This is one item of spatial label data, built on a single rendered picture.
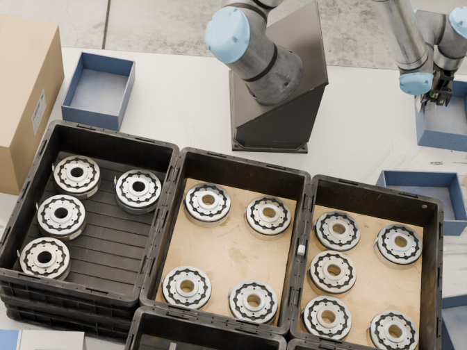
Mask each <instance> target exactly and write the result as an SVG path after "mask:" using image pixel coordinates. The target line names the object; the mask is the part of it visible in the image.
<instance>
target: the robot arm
mask: <svg viewBox="0 0 467 350"><path fill-rule="evenodd" d="M283 1H284V0H222V4H221V8H220V10H219V11H217V12H216V13H215V14H214V16H212V18H213V19H212V21H209V23H208V25H207V27H206V32H205V42H206V46H207V48H208V50H209V51H210V52H211V53H212V54H213V55H214V56H215V57H216V58H217V59H218V60H219V61H220V62H222V63H224V64H225V65H226V66H227V67H228V68H229V69H230V70H232V71H233V72H234V73H235V74H237V75H238V76H239V77H240V78H241V79H243V80H244V82H245V84H246V86H247V89H248V90H249V93H250V94H251V96H252V97H253V98H254V99H255V100H256V101H258V102H259V103H260V104H262V105H264V106H272V105H275V104H278V103H280V102H282V101H283V100H285V99H287V98H288V97H289V96H290V95H291V94H292V93H293V92H294V91H295V89H296V88H297V86H298V85H299V83H300V81H301V79H302V75H303V71H304V67H303V63H302V60H301V59H300V57H299V56H298V55H297V54H296V53H294V52H293V51H291V50H289V49H285V48H283V47H281V46H278V45H276V44H275V43H274V42H273V41H272V40H270V39H269V38H268V37H267V36H266V34H265V31H266V26H267V23H268V14H269V12H270V11H271V10H273V9H274V8H276V7H277V6H279V5H280V4H281V3H282V2H283ZM370 3H371V5H372V8H373V10H374V11H375V14H376V16H377V19H378V22H379V24H380V26H381V28H382V31H383V33H384V36H385V38H386V41H387V42H388V45H389V47H390V50H391V52H392V54H393V57H394V59H395V61H396V64H397V66H398V69H399V71H400V77H399V81H400V89H401V91H403V92H404V93H406V94H410V95H414V99H415V105H416V108H417V110H418V112H420V110H421V108H422V102H423V99H424V100H426V101H425V110H428V109H429V108H430V110H431V112H432V114H434V113H435V112H436V106H442V105H443V104H444V103H445V107H447V105H448V103H449V101H450V100H451V98H452V95H453V89H452V81H453V80H454V73H456V72H457V71H458V69H459V67H460V66H461V64H462V62H463V61H464V58H465V57H467V7H463V6H462V7H460V8H455V9H454V10H453V11H452V12H451V13H450V15H447V14H440V13H436V12H429V11H424V10H419V9H414V8H412V6H411V2H410V0H370ZM434 45H436V48H435V49H434ZM449 95H450V98H449V99H448V97H449Z"/></svg>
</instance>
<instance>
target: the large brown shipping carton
mask: <svg viewBox="0 0 467 350"><path fill-rule="evenodd" d="M64 78H65V74H64V67H63V56H62V49H61V43H60V31H59V25H58V24H54V23H49V22H42V21H38V20H34V19H27V18H22V17H15V16H11V15H3V14H0V193H4V194H11V195H16V196H19V194H20V192H21V190H22V187H23V185H24V182H25V180H26V177H27V176H28V173H29V171H30V168H31V165H32V164H33V160H34V158H35V155H36V153H37V150H38V147H39V145H40V142H41V139H42V136H43V134H44V131H45V128H46V126H47V123H48V121H49V118H50V115H51V112H52V110H53V108H54V104H55V102H56V99H57V97H58V93H59V92H60V88H61V86H62V84H63V81H64Z"/></svg>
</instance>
